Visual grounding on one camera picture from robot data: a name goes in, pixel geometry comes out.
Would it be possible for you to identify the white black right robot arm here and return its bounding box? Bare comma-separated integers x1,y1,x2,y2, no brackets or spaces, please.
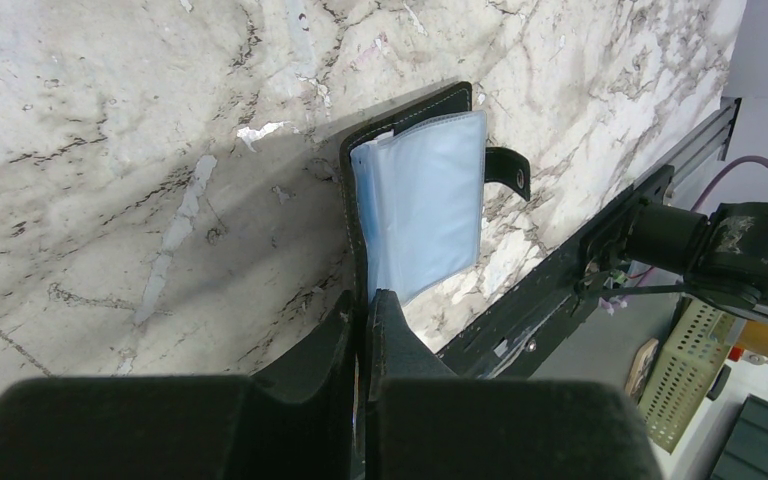
575,201,768,310

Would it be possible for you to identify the black leather card holder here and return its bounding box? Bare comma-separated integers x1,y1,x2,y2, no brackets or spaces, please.
338,81,531,307

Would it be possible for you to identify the aluminium table frame rail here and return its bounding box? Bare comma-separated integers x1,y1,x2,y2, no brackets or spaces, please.
634,97,742,200

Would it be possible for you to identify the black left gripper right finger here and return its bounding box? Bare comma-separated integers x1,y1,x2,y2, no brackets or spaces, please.
365,290,662,479

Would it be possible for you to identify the beige perforated box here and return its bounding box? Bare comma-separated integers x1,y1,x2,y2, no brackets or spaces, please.
638,297,747,453

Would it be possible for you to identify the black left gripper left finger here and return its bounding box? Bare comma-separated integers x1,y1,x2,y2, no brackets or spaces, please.
0,293,355,479

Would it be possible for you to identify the dark grey equipment box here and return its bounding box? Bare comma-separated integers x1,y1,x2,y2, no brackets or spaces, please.
708,396,768,479

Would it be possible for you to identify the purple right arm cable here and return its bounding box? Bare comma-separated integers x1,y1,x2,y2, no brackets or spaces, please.
688,155,768,213

